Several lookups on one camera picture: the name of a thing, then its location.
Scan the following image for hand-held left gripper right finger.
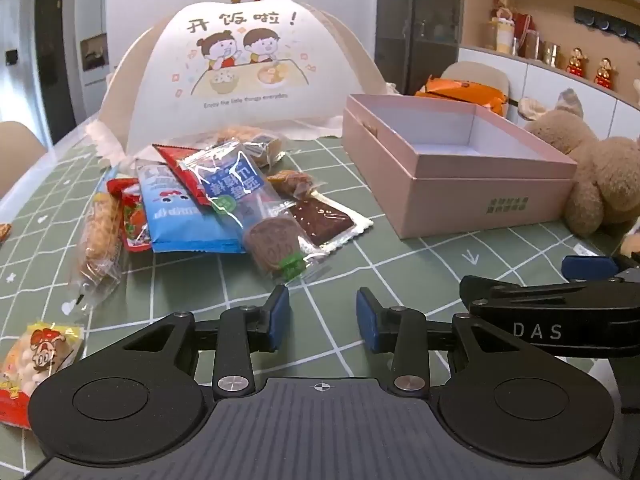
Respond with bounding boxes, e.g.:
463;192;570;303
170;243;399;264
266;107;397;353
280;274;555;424
356;287;531;397

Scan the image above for blue snack packet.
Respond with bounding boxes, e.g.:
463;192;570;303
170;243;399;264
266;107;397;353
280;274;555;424
135;159;247;254

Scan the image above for clear blue-label cake packet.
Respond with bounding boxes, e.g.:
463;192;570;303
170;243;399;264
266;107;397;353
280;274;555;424
180;142;328;283

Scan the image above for orange snack bag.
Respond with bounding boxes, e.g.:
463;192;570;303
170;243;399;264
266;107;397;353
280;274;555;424
414;75;510;116

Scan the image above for white printed food cover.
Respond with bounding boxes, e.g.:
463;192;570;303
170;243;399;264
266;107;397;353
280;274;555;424
85;0;396;171

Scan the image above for dark glass cabinet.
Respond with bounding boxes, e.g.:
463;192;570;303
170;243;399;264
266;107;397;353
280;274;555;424
375;0;463;96

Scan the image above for wooden shelf unit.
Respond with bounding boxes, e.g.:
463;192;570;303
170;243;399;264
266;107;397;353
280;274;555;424
457;0;640;78

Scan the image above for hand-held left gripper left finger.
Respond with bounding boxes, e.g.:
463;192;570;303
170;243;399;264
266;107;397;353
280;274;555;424
121;285;292;402

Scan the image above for framed wall picture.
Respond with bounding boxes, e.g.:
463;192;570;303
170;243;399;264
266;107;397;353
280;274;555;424
80;32;109;72

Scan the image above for red gold figurine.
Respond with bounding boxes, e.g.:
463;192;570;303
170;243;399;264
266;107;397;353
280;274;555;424
594;57;615;91
566;47;587;78

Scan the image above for dark door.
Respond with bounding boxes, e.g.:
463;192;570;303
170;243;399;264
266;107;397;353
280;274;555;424
35;0;76;141

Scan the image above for red snack packet white label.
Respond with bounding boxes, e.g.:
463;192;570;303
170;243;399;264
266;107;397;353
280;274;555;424
106;178;152;252

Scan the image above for brown teddy bear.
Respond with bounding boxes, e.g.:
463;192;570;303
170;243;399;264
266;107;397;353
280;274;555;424
517;87;640;256

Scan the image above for white yellow bottle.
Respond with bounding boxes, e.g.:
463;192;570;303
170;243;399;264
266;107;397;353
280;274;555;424
495;16;513;53

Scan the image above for pink cardboard box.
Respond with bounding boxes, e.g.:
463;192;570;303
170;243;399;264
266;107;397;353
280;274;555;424
341;93;579;240

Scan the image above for clear dark brown slab packet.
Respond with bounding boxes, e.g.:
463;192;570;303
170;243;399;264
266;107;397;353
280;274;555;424
287;192;373;256

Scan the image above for clear long cracker packet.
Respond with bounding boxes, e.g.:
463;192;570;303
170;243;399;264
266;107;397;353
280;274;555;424
65;191;126;316

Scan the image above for small brown snack packet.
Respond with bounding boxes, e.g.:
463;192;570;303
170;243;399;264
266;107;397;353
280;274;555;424
266;170;321;200

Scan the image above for clear orange snack packet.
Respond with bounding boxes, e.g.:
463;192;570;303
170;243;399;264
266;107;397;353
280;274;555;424
200;126;261;148

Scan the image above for yellow cartoon snack packet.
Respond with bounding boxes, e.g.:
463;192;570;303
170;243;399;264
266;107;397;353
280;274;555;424
0;320;85;430

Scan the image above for white cabinet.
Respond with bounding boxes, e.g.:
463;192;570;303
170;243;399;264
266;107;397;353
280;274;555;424
457;45;640;141

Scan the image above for clear round cake packet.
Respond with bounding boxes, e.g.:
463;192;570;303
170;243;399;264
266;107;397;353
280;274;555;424
245;132;287;168

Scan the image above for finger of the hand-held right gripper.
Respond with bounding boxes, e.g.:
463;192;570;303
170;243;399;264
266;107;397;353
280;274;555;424
459;275;640;362
561;255;640;282

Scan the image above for beige chair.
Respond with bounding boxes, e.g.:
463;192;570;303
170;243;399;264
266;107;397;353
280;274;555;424
440;61;511;111
0;121;48;201

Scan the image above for red triangular snack packet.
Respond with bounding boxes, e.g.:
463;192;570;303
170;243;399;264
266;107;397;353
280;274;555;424
152;144;213;206

